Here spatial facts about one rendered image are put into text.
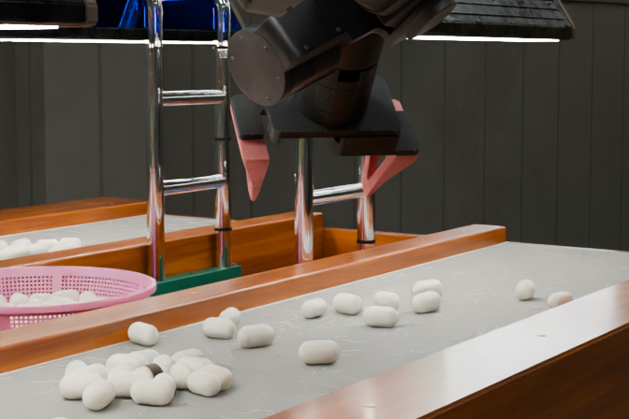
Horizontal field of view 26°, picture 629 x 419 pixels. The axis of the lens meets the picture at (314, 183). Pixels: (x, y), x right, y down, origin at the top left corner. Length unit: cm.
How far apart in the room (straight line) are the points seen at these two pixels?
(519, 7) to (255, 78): 88
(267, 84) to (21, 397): 36
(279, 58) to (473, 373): 33
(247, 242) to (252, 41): 113
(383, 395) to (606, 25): 393
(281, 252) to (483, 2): 61
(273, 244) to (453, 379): 105
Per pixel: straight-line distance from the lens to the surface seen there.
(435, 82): 415
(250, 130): 105
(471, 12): 165
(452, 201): 424
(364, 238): 182
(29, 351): 125
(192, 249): 194
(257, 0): 57
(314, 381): 118
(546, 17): 185
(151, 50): 182
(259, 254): 207
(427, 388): 105
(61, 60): 310
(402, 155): 106
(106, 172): 317
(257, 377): 119
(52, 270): 164
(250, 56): 94
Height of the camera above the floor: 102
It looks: 5 degrees down
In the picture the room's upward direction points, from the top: straight up
